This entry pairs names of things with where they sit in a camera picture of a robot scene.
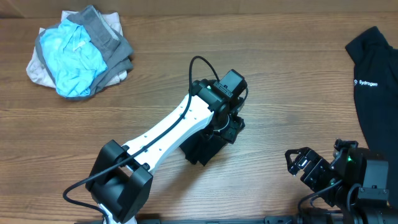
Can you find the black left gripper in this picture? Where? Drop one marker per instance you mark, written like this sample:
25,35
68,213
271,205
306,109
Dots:
231,132

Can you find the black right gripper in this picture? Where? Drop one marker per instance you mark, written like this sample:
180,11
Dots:
319,166

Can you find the black t-shirt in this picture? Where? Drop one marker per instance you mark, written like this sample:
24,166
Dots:
201,147

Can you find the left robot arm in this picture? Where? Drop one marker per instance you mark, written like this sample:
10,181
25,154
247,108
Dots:
202,124

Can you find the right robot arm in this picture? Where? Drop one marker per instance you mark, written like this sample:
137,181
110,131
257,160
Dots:
350,189

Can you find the grey folded garment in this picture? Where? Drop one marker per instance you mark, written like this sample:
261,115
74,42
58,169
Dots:
113,46

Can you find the black shirt with white logo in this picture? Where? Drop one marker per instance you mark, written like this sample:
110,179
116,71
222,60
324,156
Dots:
375,97

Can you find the light blue folded shirt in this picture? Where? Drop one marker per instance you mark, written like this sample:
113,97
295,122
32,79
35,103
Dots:
71,58

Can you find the beige folded garment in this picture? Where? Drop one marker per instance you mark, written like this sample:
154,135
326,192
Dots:
38,74

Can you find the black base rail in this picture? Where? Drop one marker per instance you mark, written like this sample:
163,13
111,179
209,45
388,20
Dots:
266,220

